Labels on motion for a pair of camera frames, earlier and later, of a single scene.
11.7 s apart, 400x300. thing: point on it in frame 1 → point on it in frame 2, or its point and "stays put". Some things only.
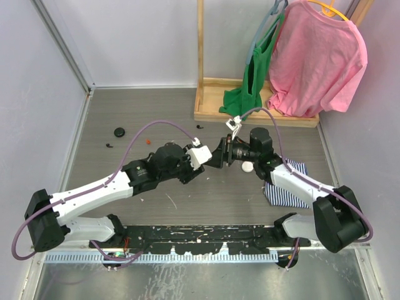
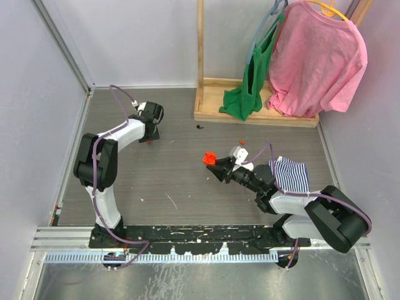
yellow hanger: x=328 y=9 stays put
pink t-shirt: x=315 y=60 stays put
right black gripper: x=219 y=154 → x=221 y=169
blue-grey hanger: x=278 y=6 stays put
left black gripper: x=191 y=172 → x=154 y=136
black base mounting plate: x=201 y=240 stays put
